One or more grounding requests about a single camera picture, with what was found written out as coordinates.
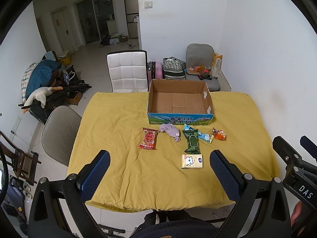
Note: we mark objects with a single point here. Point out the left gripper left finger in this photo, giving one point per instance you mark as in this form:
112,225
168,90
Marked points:
92,174

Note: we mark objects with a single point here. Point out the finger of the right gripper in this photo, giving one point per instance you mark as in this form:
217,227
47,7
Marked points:
287,153
309,146

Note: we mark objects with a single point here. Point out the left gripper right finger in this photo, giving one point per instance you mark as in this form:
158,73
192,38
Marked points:
228,175

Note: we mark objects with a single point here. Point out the orange snack packet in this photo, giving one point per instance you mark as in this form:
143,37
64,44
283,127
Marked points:
219,134

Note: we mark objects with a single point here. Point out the yellow tissue pack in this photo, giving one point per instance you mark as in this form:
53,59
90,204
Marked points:
191,161

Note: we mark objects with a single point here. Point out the blue Nestle milk powder bag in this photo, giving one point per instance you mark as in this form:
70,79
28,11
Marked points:
203,136

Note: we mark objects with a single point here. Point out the green snack packet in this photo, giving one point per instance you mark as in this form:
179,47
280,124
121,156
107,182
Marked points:
192,141

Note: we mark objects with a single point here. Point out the red snack packet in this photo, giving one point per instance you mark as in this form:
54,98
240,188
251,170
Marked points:
149,139

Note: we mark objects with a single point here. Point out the purple soft cloth toy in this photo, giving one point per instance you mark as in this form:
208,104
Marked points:
171,130

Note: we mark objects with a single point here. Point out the person's right hand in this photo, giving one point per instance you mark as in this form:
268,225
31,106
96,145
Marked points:
298,214

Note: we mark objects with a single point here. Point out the beige round chair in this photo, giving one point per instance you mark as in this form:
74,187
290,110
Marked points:
59,133

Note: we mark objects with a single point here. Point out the yellow table cloth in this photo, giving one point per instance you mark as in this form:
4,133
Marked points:
140,179

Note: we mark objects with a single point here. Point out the dark wooden chair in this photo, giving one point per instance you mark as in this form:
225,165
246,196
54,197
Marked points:
17,159

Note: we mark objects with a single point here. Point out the open cardboard box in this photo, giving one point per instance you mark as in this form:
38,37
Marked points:
179,102

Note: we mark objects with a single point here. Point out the white goose plush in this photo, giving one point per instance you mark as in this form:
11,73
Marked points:
40,95

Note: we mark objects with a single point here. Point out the white padded chair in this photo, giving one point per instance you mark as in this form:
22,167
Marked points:
128,71

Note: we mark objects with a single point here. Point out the orange white bag on chair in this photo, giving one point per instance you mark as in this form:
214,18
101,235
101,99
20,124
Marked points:
216,65

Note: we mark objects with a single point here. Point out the blue blanket pile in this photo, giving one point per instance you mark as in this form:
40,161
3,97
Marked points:
37,75

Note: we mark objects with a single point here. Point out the patterned tote bag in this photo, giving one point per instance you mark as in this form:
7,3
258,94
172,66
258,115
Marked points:
174,68

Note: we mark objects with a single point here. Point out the pink suitcase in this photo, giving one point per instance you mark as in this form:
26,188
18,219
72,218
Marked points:
155,70

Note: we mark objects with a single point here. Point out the grey cushioned chair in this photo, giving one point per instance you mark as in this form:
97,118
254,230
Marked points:
199,57

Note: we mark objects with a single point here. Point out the white wall switch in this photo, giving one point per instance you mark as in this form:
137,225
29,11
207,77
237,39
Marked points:
148,4

